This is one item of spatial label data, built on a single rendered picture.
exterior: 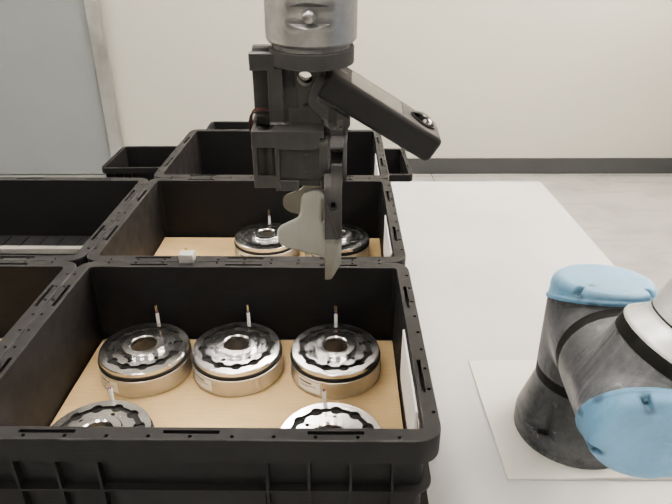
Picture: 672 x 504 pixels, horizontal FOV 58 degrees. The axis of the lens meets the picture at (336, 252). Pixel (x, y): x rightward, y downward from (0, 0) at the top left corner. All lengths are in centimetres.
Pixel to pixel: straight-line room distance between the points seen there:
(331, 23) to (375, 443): 33
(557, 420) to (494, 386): 15
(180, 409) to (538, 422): 44
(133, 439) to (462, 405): 51
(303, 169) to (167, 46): 326
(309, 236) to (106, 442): 24
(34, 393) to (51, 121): 345
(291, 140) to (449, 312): 64
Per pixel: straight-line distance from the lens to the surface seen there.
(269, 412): 67
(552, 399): 81
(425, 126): 54
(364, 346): 70
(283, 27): 49
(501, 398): 91
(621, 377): 63
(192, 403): 69
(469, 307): 110
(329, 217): 53
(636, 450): 65
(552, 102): 393
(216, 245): 102
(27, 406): 67
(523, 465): 82
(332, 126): 52
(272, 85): 52
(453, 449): 82
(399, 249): 77
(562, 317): 74
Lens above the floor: 127
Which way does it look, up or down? 27 degrees down
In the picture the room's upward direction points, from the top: straight up
